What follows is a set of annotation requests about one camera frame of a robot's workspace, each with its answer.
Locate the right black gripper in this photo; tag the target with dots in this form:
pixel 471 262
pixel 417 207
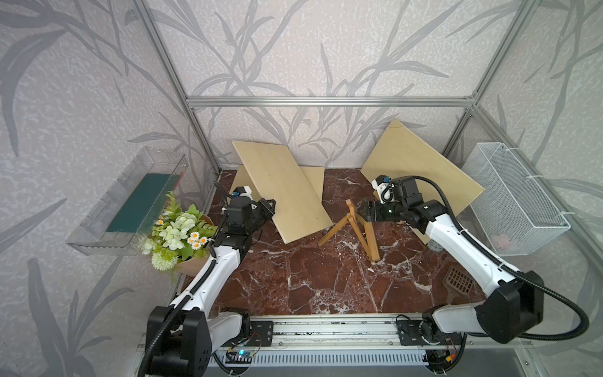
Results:
pixel 370 206

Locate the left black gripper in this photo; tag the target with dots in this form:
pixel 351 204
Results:
pixel 266 212

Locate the plywood board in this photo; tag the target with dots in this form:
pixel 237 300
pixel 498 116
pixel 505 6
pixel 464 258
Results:
pixel 399 153
pixel 295 224
pixel 284 181

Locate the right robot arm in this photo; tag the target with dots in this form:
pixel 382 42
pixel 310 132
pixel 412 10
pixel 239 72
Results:
pixel 514 301

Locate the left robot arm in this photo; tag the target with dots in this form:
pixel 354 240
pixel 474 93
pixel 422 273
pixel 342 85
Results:
pixel 182 338

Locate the clear plastic cup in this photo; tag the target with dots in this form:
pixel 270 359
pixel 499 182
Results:
pixel 434 246

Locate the artificial flower bouquet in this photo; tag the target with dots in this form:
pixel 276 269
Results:
pixel 179 235

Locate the brown plastic grid scoop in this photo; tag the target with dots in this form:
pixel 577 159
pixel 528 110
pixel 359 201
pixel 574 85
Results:
pixel 458 283

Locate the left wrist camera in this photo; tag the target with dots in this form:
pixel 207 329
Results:
pixel 242 191

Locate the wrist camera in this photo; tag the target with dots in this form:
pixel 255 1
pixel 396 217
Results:
pixel 242 191
pixel 384 189

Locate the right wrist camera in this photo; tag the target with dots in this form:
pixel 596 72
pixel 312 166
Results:
pixel 384 189

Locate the white wire mesh basket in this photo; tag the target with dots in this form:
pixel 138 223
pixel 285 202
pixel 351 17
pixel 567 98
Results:
pixel 515 213

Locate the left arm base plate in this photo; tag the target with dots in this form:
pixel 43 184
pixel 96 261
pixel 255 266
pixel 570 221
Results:
pixel 257 334

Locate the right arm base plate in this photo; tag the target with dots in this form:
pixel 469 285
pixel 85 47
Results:
pixel 414 333

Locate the clear plastic wall bin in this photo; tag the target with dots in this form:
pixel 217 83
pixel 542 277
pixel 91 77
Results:
pixel 121 221

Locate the aluminium mounting rail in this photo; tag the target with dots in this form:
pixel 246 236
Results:
pixel 341 332

